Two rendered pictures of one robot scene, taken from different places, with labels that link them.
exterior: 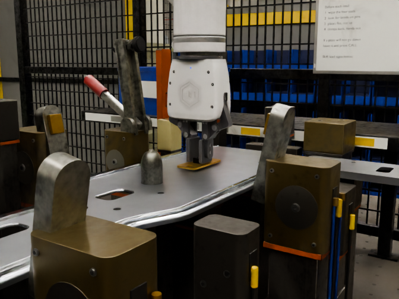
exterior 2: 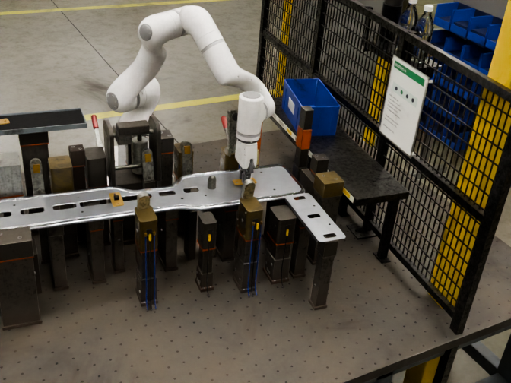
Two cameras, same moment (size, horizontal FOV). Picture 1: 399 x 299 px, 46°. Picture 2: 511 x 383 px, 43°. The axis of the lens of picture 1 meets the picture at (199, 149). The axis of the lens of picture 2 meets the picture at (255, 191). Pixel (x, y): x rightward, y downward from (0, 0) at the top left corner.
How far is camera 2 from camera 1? 1.80 m
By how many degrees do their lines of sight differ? 36
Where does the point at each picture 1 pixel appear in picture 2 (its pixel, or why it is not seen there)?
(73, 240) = (140, 213)
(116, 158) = (222, 162)
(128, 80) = (230, 131)
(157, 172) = (211, 185)
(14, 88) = not seen: outside the picture
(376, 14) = (407, 114)
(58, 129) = (187, 152)
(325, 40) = (386, 115)
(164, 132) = not seen: hidden behind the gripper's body
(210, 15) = (246, 127)
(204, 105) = (242, 161)
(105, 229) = (149, 213)
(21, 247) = not seen: hidden behind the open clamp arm
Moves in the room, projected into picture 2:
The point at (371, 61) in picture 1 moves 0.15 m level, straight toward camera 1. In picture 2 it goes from (400, 141) to (370, 150)
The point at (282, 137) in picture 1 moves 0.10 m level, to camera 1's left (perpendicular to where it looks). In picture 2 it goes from (246, 192) to (223, 182)
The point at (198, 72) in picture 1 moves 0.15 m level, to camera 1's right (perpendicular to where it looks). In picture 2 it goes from (242, 147) to (277, 161)
